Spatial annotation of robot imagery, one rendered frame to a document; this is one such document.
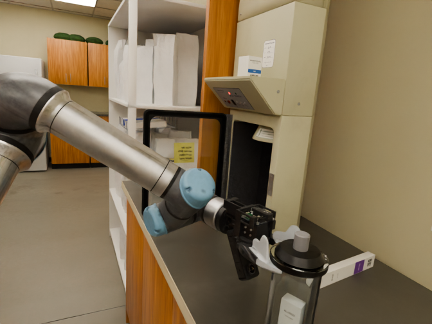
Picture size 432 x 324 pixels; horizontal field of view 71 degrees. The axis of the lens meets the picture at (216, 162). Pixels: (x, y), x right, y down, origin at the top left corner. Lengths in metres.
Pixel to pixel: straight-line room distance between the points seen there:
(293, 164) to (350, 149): 0.39
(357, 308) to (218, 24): 1.00
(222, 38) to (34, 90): 0.75
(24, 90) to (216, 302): 0.64
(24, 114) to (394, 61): 1.07
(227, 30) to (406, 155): 0.75
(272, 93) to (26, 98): 0.58
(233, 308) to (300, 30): 0.75
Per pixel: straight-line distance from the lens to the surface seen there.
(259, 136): 1.02
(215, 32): 1.20
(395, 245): 1.22
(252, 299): 0.88
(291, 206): 1.00
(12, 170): 0.73
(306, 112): 0.95
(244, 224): 0.66
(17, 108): 0.65
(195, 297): 0.86
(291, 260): 0.58
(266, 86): 0.86
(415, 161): 1.14
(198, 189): 0.59
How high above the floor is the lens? 1.46
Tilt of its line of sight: 13 degrees down
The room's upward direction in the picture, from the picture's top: 4 degrees clockwise
